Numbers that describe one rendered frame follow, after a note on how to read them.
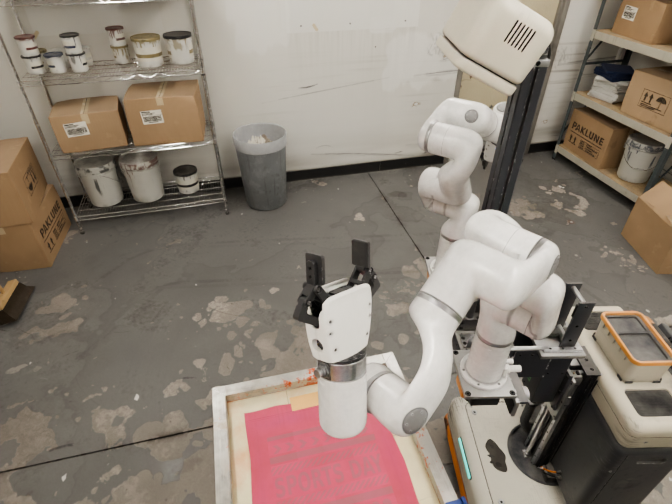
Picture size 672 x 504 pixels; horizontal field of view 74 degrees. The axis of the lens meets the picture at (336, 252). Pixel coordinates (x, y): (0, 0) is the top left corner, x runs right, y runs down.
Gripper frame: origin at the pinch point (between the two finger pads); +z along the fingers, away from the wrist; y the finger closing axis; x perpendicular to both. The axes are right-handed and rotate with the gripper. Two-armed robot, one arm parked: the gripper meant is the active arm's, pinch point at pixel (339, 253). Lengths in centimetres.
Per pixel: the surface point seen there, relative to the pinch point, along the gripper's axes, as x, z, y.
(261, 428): -52, -67, 19
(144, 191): -335, -33, 110
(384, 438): -25, -69, 42
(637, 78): -57, 48, 425
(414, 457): -16, -71, 44
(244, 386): -63, -59, 22
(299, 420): -46, -66, 28
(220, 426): -58, -64, 10
